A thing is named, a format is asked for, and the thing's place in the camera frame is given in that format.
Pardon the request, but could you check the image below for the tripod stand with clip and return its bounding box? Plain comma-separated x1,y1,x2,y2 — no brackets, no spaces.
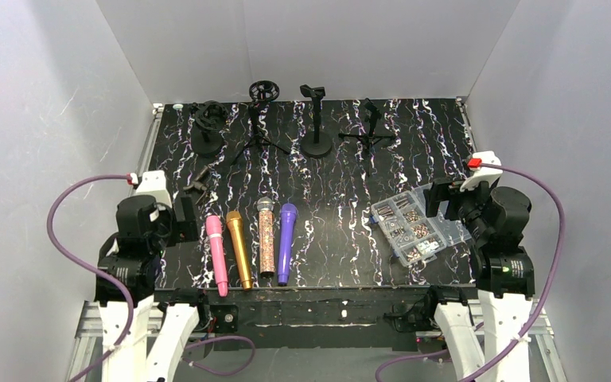
338,98,397,176

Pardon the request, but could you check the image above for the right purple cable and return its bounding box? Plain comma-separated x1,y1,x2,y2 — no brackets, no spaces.
374,162,566,382

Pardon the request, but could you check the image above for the round base clip stand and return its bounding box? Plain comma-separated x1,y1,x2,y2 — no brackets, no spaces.
300,84,333,158

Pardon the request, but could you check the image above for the glitter rhinestone microphone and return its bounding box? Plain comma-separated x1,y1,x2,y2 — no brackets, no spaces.
256,197,276,279

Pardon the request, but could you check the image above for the round base shock mount stand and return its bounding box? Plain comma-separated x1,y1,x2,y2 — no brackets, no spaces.
189,100,229,158

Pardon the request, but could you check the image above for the tripod shock mount stand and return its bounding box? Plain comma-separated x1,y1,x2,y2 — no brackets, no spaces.
231,80,290,166

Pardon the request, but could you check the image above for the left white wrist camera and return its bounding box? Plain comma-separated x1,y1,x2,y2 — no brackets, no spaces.
129,170,173,207

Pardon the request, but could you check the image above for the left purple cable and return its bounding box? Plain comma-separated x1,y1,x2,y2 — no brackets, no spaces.
46,174,256,382

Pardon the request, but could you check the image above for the purple cable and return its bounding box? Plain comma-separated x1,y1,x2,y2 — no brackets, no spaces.
46,174,256,382
374,162,566,382

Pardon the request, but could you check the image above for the small black adapter piece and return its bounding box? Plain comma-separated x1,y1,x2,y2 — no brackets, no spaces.
183,165,211,205

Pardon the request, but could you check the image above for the purple microphone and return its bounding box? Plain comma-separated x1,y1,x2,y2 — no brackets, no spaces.
278,203,298,287

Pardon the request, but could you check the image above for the gold microphone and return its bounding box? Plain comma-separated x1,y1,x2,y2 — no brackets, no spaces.
226,210,253,290

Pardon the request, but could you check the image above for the clear plastic screw box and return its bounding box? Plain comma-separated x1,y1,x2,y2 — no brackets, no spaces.
370,185,471,267

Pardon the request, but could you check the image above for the pink microphone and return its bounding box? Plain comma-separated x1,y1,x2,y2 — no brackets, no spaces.
205,215,228,298

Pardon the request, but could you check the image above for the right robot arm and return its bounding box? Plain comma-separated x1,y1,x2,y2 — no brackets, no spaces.
422,181,535,381

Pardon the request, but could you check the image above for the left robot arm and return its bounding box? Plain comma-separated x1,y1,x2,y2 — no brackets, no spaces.
95,194,200,381

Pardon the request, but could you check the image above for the black front mounting bar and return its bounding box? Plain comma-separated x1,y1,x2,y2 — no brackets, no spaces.
152,284,488,353

